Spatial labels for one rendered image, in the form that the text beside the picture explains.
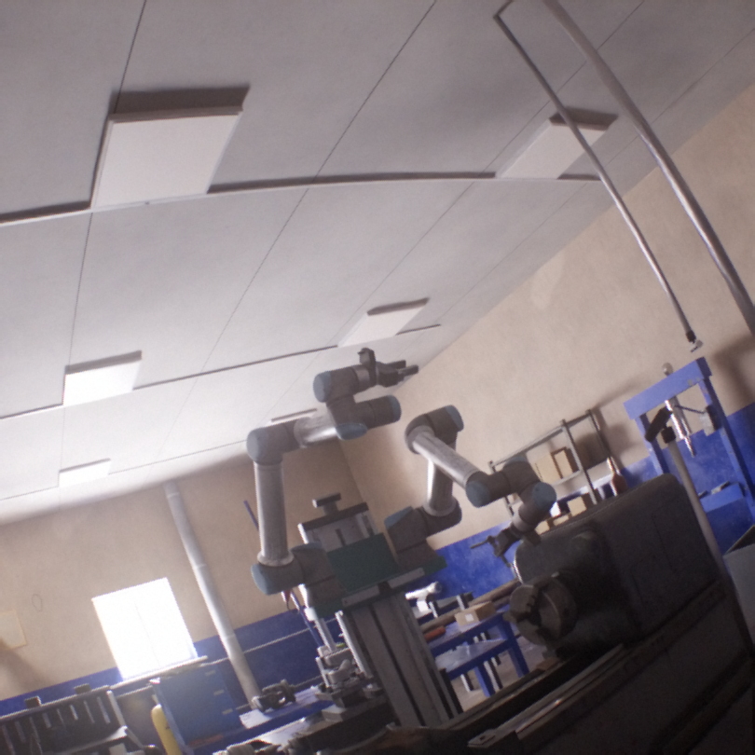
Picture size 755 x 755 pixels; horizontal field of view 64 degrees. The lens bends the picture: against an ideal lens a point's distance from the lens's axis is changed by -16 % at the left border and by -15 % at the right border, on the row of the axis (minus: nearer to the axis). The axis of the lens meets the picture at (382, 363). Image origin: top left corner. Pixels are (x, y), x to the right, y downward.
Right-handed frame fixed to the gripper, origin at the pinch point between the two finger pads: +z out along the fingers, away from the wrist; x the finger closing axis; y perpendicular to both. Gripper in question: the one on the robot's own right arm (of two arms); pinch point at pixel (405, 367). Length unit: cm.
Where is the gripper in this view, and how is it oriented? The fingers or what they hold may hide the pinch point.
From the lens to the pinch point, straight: 234.9
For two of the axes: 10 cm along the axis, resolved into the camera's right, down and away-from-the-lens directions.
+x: 5.8, 2.7, -7.7
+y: -0.1, 9.4, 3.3
